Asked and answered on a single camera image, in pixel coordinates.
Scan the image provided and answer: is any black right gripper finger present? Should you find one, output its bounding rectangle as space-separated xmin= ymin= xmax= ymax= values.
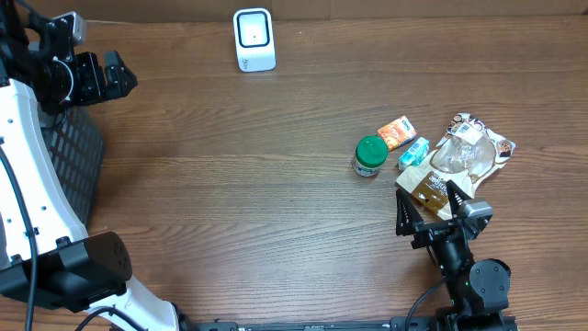
xmin=446 ymin=180 xmax=470 ymax=216
xmin=396 ymin=188 xmax=424 ymax=236

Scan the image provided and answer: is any brown white snack pouch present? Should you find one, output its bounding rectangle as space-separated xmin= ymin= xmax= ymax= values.
xmin=396 ymin=113 xmax=515 ymax=220

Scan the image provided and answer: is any green tissue pack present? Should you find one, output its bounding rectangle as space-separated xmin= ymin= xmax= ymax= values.
xmin=398 ymin=137 xmax=429 ymax=171

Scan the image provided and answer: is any green lid jar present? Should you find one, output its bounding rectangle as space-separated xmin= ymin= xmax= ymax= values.
xmin=351 ymin=135 xmax=389 ymax=177

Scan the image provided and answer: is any orange tissue pack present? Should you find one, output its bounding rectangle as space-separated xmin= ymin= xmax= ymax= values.
xmin=377 ymin=116 xmax=417 ymax=152

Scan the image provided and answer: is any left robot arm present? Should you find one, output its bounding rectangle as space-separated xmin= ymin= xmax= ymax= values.
xmin=1 ymin=1 xmax=192 ymax=330

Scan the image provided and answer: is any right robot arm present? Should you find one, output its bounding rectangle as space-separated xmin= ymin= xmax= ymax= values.
xmin=390 ymin=181 xmax=518 ymax=331

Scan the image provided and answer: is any grey plastic mesh basket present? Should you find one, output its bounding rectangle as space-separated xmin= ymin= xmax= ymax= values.
xmin=39 ymin=107 xmax=106 ymax=226

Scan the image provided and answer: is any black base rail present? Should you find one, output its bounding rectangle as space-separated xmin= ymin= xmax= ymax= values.
xmin=194 ymin=316 xmax=519 ymax=331

